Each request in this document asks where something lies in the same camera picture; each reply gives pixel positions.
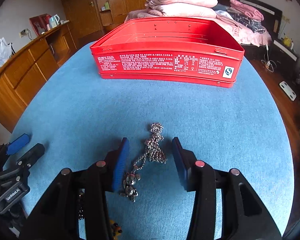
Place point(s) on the bed with pink cover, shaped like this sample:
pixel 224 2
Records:
pixel 241 33

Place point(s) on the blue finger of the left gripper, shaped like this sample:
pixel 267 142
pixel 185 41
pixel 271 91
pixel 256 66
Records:
pixel 16 145
pixel 31 157

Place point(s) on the white bathroom scale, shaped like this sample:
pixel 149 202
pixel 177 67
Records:
pixel 288 90

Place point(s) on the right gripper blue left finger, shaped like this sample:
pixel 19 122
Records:
pixel 120 158

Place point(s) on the folded pink clothes pile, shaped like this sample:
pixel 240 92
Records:
pixel 247 15

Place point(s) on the folded pink quilts stack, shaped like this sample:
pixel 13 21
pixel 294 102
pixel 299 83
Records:
pixel 182 8

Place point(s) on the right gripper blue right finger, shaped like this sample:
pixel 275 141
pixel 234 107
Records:
pixel 184 162

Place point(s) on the wooden sideboard cabinet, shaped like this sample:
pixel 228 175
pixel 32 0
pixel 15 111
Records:
pixel 25 73

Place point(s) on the blue table cloth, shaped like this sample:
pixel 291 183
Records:
pixel 79 117

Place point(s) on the white plastic bag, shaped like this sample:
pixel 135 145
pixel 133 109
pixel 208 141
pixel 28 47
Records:
pixel 5 51

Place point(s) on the dark wooden headboard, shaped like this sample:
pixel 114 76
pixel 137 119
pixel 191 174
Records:
pixel 272 15

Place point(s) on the white electric kettle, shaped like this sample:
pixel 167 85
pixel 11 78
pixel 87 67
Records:
pixel 54 21

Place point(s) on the red picture frame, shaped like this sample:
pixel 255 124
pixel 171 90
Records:
pixel 39 23

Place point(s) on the red metal tin box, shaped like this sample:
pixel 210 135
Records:
pixel 191 50

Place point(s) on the yellow pikachu plush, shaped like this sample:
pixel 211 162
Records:
pixel 288 42

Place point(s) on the wooden wardrobe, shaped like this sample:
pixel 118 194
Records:
pixel 91 19

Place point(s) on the dark bedside table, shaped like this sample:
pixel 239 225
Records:
pixel 285 59

